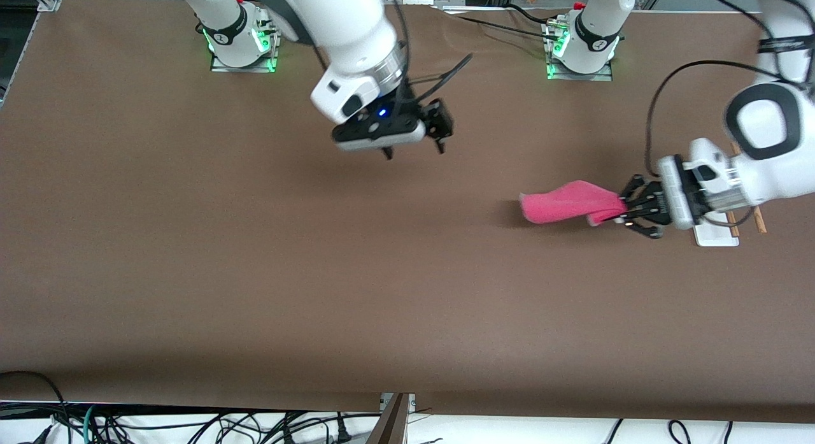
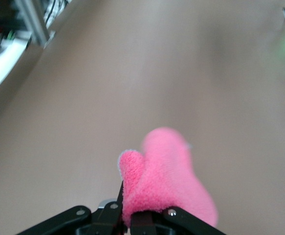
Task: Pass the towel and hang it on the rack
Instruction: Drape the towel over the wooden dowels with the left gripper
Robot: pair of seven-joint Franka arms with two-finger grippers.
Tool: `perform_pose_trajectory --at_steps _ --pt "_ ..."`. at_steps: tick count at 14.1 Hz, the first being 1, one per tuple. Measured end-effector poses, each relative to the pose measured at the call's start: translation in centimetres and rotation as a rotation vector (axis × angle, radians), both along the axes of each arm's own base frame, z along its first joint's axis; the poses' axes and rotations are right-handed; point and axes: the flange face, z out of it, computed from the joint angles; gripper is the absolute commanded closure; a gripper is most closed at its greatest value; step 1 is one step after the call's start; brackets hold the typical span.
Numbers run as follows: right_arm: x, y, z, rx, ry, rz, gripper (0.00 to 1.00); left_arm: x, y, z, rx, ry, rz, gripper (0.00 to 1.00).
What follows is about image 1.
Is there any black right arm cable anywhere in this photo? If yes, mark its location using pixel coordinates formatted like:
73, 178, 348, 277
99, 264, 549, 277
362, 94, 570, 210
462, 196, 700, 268
381, 0, 475, 113

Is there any metal bracket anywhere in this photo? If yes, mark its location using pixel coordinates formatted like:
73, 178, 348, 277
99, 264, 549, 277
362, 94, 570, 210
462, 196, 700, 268
380, 393, 416, 414

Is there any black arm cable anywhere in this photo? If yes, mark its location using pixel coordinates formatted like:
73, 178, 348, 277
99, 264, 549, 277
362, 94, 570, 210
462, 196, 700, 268
381, 0, 475, 113
645, 0, 815, 177

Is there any black cable tangle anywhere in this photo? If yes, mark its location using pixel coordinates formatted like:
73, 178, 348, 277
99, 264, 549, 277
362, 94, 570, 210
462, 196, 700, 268
96, 411, 383, 444

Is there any brown table cover sheet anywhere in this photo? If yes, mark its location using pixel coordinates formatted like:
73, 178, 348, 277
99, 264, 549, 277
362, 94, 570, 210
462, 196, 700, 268
0, 0, 815, 426

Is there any black looped cable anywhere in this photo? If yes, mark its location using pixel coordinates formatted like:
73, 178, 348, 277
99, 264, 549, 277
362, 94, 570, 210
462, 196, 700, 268
0, 370, 69, 444

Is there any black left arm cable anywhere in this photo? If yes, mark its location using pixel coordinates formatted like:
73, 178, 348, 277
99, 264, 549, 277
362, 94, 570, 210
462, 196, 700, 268
645, 0, 815, 177

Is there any brown wooden post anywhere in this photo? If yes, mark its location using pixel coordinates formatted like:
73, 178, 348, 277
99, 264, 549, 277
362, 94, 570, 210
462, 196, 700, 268
368, 393, 410, 444

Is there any pink towel with grey back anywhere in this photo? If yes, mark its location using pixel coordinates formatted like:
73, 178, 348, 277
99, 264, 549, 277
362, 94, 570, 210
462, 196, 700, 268
519, 180, 628, 228

